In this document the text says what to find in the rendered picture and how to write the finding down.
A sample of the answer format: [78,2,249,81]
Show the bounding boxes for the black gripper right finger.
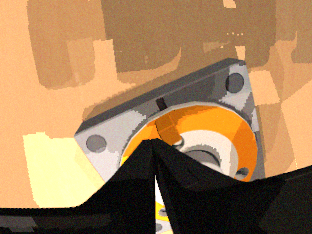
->
[151,138,312,234]

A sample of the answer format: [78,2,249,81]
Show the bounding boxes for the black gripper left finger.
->
[0,140,156,234]

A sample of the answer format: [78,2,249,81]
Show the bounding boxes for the orange round plate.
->
[119,101,257,182]

